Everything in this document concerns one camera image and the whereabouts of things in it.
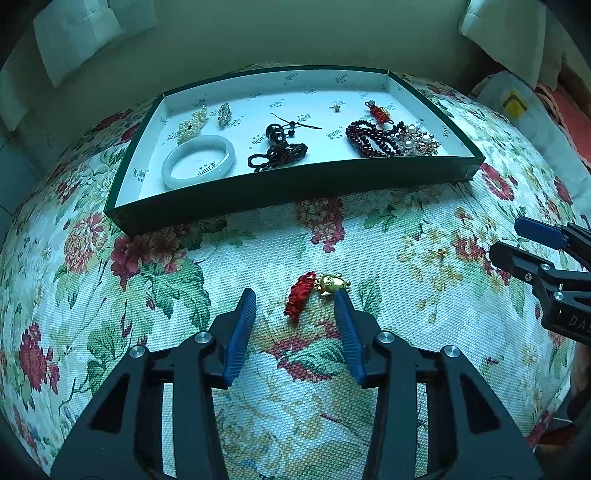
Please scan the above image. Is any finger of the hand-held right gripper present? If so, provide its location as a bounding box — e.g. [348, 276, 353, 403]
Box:
[488, 241, 558, 289]
[514, 216, 591, 271]

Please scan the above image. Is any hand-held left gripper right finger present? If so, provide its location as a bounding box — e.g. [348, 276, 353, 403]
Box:
[332, 288, 543, 480]

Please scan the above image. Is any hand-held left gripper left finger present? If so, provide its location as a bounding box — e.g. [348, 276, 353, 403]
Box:
[51, 287, 257, 480]

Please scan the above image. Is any red knot gold pendant charm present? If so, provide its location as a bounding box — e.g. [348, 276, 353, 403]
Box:
[284, 272, 352, 321]

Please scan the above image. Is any green shallow cardboard box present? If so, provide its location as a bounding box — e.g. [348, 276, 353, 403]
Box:
[104, 66, 485, 236]

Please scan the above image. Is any dark red bead necklace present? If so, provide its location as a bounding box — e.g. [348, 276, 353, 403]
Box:
[345, 119, 409, 158]

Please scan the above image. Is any black gourd pendant with cord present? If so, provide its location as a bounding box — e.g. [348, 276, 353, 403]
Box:
[248, 112, 324, 174]

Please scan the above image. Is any white pearl bracelet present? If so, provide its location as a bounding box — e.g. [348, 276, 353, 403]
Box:
[178, 105, 208, 141]

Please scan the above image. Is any floral blanket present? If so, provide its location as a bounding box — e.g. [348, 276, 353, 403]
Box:
[0, 71, 591, 480]

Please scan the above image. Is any pink knitted cloth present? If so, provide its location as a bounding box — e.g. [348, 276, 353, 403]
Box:
[536, 83, 591, 167]

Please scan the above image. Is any white bag with yellow mark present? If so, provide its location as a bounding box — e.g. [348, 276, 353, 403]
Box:
[471, 74, 571, 139]

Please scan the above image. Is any pearl cluster brooch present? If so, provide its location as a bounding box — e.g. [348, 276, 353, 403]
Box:
[399, 124, 443, 158]

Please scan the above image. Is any white jade bangle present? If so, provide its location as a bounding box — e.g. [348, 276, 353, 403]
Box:
[161, 135, 236, 190]

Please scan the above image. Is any narrow white curtain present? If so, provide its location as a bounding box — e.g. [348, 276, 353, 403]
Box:
[462, 0, 560, 88]

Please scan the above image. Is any wide white curtain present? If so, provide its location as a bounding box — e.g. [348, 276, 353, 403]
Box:
[34, 0, 158, 88]

